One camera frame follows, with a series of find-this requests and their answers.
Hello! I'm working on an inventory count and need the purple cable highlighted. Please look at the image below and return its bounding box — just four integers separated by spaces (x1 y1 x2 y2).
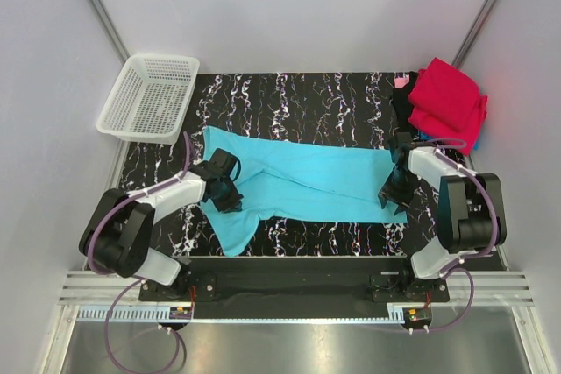
423 138 503 335
86 131 196 373

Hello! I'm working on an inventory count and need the folded red t shirt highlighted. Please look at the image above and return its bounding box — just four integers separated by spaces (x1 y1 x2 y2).
408 58 487 155

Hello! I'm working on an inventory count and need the folded black t shirt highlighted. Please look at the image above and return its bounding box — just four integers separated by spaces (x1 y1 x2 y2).
391 72 418 137

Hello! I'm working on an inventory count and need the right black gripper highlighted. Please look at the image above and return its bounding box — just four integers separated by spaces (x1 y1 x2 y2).
377 169 423 215

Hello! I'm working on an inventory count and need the right corner metal post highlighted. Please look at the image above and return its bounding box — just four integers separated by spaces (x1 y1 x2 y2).
451 0 500 68

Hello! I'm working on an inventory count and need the white plastic basket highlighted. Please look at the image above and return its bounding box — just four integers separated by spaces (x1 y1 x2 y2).
96 53 200 145

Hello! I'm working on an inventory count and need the left corner metal post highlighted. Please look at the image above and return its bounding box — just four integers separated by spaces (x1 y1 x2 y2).
87 0 130 63

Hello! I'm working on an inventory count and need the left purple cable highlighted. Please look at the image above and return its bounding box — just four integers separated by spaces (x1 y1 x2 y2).
86 131 196 373

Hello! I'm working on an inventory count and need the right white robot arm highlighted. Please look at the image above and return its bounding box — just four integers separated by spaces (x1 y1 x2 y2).
378 132 507 301

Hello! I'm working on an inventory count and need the pink paper tag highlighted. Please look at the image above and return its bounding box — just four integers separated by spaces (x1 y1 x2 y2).
394 75 410 89

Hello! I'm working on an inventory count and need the corner metal post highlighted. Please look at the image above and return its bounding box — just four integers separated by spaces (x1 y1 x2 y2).
87 0 130 63
451 0 500 68

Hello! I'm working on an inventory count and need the folded blue t shirt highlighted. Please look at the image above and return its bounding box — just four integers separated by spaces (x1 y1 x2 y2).
419 132 479 151

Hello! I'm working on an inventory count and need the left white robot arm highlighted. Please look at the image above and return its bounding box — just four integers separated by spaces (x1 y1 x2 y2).
79 149 243 300

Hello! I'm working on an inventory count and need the cyan t shirt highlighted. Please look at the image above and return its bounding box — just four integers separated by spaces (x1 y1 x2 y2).
201 126 407 257

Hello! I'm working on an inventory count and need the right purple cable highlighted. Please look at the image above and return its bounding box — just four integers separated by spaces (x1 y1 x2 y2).
423 138 503 335

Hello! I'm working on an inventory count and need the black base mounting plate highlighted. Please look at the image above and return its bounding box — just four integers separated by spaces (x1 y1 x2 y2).
139 257 450 322

